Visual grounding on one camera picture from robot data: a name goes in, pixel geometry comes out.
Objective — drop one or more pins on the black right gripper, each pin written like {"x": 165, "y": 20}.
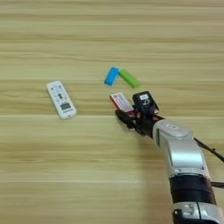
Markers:
{"x": 145, "y": 124}

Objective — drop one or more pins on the red and white card box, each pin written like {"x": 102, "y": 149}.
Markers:
{"x": 122, "y": 102}

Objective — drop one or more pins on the white remote control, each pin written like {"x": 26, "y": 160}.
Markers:
{"x": 60, "y": 99}

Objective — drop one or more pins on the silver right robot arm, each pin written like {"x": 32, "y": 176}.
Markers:
{"x": 180, "y": 151}

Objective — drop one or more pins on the small black box white label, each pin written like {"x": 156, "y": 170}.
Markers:
{"x": 144, "y": 100}

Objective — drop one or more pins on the green rectangular block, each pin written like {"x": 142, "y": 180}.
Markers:
{"x": 129, "y": 78}

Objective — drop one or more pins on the blue rectangular block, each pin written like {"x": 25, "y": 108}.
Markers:
{"x": 111, "y": 75}

